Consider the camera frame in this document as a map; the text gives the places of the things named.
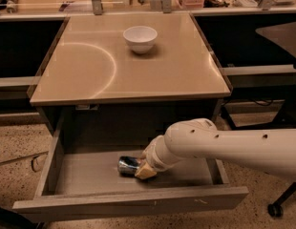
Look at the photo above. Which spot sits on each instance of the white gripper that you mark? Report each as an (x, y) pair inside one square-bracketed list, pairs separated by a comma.
[(150, 156)]

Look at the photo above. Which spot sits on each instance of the open top drawer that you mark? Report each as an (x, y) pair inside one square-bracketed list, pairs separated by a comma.
[(80, 178)]

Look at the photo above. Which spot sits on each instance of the grey drawer cabinet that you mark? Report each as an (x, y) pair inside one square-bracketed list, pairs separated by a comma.
[(91, 64)]

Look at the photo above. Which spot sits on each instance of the redbull can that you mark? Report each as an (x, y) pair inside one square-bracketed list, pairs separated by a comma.
[(127, 165)]

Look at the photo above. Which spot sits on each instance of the black office chair base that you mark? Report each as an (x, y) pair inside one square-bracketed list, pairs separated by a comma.
[(274, 209)]

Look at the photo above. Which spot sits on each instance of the white bowl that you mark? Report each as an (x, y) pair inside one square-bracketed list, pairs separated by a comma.
[(140, 39)]

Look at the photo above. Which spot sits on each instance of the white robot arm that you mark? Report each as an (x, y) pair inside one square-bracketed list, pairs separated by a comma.
[(269, 151)]

